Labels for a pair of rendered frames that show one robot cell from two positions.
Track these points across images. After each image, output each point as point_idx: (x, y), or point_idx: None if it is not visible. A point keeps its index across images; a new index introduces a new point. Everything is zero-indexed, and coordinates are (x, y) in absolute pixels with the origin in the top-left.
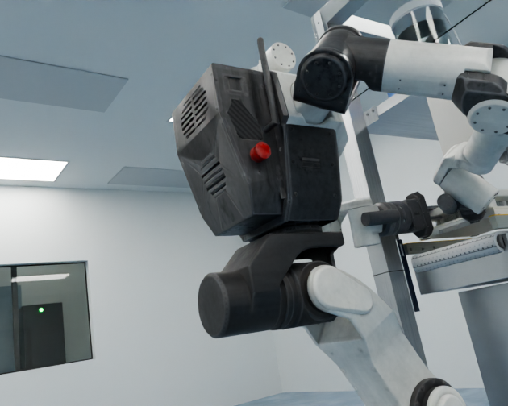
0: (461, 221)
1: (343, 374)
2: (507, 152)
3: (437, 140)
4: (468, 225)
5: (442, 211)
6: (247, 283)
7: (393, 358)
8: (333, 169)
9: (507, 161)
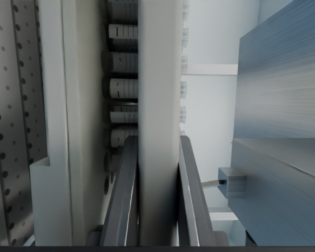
0: (51, 117)
1: None
2: (240, 198)
3: (288, 4)
4: (46, 129)
5: (148, 4)
6: None
7: None
8: None
9: (222, 184)
